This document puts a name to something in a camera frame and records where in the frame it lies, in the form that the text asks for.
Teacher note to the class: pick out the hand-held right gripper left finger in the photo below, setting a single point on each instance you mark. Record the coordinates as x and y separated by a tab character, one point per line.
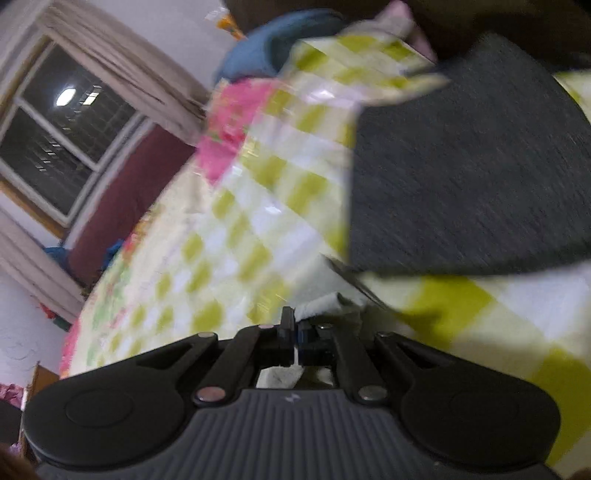
288	341

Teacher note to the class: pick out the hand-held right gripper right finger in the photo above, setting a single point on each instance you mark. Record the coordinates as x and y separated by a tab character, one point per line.
307	350

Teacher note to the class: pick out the light grey pants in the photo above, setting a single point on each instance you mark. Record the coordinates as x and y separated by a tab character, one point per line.
318	305

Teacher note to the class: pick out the dark grey pants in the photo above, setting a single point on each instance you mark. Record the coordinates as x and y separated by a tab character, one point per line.
461	175

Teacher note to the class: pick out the green white checkered plastic sheet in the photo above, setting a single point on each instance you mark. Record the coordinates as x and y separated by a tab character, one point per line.
258	207

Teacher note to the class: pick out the small blue cloth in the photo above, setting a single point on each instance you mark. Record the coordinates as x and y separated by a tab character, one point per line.
113	250

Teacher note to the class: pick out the maroon headboard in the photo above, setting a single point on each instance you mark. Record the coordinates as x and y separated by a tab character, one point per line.
124	194

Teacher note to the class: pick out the red green bag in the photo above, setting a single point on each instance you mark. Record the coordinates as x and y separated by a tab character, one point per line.
55	318

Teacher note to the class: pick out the pink cream printed bedsheet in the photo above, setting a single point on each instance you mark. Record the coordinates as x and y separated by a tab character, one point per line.
226	115

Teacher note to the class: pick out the wooden desk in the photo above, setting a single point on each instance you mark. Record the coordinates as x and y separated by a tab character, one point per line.
44	378

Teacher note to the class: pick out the blue bag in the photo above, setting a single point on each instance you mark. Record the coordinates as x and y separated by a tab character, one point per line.
55	256

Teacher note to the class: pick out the beige curtain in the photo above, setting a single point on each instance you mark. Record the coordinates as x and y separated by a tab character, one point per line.
124	60
32	272

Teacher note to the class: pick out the pink patterned cloth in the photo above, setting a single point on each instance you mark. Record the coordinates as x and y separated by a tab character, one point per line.
9	394

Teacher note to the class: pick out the blue cloth pile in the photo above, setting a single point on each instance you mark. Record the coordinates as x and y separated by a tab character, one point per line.
263	46

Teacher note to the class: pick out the barred window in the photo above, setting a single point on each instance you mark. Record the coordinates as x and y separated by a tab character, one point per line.
55	152

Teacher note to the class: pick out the orange packet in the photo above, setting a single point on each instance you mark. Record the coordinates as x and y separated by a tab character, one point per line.
226	21

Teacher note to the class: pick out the pale pink cloth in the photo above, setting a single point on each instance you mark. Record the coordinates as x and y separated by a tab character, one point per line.
401	16

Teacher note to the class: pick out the dark brown cloth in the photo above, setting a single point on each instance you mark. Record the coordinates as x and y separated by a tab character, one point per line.
485	23

